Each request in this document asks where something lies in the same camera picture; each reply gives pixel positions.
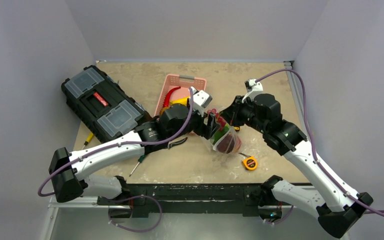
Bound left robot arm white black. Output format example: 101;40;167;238
47;104;220;205

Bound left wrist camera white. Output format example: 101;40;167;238
190;86;213;117

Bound orange tape measure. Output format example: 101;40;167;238
238;152;258;171

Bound black tool box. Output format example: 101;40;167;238
61;65;152;143

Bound clear zip top bag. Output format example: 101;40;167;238
203;108;242;154

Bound pink plastic basket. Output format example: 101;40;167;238
154;74;207;116

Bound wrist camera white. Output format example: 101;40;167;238
241;79;264;103
190;86;213;117

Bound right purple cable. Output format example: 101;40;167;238
254;68;384;222

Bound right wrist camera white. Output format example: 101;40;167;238
241;79;264;103

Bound black yellow screwdriver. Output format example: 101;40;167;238
233;126;241;132

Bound yellow toy banana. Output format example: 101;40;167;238
159;103;189;115

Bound red toy grape bunch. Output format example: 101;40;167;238
207;108;235;132

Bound red toy chili pepper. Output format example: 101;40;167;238
162;86;181;108

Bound aluminium frame rail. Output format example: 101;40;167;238
284;61;322;160

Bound small yellow screwdriver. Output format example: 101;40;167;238
81;132;95;150

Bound black pliers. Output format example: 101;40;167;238
167;137;188;149

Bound dark red toy fruit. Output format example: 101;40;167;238
213;132;242;154

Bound green toy leaf vegetable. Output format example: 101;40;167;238
210;127;229;145

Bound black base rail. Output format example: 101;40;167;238
97;183;294;220

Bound green handled screwdriver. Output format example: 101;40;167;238
129;155;146;177

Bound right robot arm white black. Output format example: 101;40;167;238
220;93;374;239

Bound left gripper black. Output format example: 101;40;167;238
168;98;220;142

